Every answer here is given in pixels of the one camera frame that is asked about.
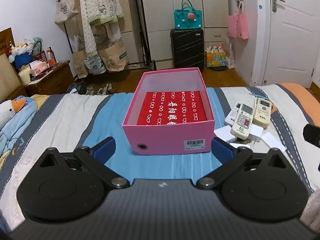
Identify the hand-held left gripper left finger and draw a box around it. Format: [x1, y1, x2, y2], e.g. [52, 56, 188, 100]
[34, 137, 130, 189]

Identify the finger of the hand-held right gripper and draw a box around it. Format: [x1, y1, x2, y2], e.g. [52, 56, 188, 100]
[303, 124, 320, 148]

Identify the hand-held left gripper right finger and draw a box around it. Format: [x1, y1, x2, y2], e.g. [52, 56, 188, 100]
[196, 137, 292, 190]

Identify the white remote with red button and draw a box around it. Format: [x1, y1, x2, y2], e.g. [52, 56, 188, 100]
[230, 103, 255, 140]

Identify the pink cardboard box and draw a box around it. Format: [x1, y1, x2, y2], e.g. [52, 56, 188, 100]
[122, 67, 215, 156]

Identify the small white remote control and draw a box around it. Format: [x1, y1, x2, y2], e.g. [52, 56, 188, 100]
[224, 102, 242, 126]

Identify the cream remote control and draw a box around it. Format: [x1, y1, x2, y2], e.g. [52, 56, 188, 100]
[252, 97, 273, 127]

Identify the printed shopping bag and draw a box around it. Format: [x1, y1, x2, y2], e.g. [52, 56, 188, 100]
[84, 54, 106, 76]

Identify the wooden nightstand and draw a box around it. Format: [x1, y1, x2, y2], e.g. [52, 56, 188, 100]
[24, 60, 76, 97]

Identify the narrow brown paper bag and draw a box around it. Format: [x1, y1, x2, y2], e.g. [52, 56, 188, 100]
[72, 50, 89, 79]

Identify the light blue blanket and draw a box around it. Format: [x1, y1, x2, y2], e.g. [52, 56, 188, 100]
[0, 97, 38, 156]

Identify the colourful gift bag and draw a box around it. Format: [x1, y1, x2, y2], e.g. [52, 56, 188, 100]
[205, 43, 227, 68]

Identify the white plastic bag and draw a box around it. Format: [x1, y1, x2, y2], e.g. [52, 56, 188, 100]
[225, 36, 236, 69]

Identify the brown bag with green label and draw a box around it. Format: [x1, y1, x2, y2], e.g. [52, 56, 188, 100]
[98, 40, 130, 73]

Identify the white door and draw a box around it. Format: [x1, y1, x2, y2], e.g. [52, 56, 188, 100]
[252, 0, 320, 88]

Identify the orange bottle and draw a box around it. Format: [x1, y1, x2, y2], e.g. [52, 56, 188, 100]
[46, 49, 57, 68]

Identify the white duck plush toy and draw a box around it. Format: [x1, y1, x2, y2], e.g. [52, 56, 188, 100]
[0, 98, 27, 128]

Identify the tissue pack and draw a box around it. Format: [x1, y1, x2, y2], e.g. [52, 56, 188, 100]
[28, 60, 49, 77]

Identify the black suitcase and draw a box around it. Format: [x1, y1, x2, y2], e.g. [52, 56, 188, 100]
[170, 28, 205, 69]

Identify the cream round container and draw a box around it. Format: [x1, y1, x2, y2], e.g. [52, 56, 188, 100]
[18, 65, 32, 86]

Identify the black clothes rack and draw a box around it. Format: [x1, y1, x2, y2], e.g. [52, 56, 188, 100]
[56, 0, 157, 72]

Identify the wooden headboard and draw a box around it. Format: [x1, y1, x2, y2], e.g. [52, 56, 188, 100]
[0, 27, 28, 103]

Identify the pink paper bag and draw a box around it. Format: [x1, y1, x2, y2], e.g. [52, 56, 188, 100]
[228, 12, 250, 40]

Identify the teal felt handbag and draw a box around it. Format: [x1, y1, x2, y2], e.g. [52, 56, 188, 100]
[174, 0, 204, 30]

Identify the canvas tote bag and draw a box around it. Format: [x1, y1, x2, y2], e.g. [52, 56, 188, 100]
[54, 0, 80, 25]

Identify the white fluffy coat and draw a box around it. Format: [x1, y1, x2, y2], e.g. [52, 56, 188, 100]
[80, 0, 125, 58]

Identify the white wardrobe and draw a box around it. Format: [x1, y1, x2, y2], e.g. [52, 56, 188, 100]
[119, 0, 229, 68]

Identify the metal door handle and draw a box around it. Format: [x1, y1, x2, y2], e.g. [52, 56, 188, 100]
[272, 0, 286, 12]

